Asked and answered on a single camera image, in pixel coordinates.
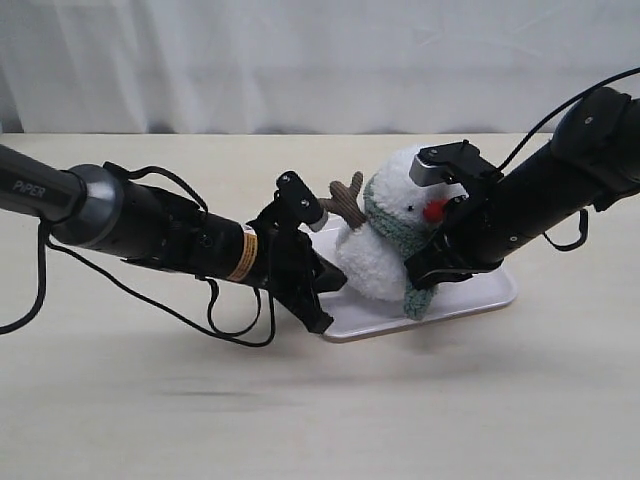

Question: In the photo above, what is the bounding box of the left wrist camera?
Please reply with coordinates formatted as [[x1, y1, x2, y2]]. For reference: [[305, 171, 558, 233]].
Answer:
[[276, 170, 328, 232]]

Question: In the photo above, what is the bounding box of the white backdrop curtain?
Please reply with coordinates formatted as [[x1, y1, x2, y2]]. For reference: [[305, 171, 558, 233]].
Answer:
[[1, 1, 639, 134]]

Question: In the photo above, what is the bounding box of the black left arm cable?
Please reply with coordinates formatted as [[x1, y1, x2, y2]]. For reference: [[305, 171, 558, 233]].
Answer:
[[0, 160, 279, 347]]

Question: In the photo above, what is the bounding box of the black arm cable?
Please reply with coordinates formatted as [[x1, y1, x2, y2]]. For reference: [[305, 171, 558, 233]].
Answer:
[[0, 160, 279, 347], [497, 67, 640, 171]]

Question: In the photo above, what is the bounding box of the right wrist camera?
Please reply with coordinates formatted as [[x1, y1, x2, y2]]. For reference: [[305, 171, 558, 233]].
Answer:
[[409, 140, 504, 189]]

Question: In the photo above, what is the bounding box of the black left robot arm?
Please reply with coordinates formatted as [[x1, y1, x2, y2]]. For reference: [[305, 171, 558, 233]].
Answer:
[[1, 146, 346, 334]]

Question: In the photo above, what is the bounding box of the white rectangular tray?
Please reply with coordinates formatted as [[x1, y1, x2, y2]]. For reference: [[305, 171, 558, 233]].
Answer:
[[310, 217, 518, 342]]

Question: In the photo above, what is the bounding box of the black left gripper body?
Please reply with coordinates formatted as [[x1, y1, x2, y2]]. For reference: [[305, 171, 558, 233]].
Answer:
[[248, 204, 316, 300]]

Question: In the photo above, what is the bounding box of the green fluffy scarf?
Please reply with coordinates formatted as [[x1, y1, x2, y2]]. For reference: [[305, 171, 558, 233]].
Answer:
[[363, 173, 437, 321]]

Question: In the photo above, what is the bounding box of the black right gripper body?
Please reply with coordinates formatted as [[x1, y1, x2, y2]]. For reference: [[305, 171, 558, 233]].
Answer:
[[429, 194, 504, 273]]

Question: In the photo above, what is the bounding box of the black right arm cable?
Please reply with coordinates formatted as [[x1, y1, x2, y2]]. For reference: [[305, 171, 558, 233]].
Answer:
[[497, 67, 640, 171]]

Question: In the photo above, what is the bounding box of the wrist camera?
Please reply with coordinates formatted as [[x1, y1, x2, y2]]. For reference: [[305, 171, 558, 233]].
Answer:
[[276, 170, 328, 232], [409, 140, 504, 189]]

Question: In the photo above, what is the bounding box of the white plush snowman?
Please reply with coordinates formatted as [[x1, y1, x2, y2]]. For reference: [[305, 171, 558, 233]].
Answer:
[[320, 144, 452, 309]]

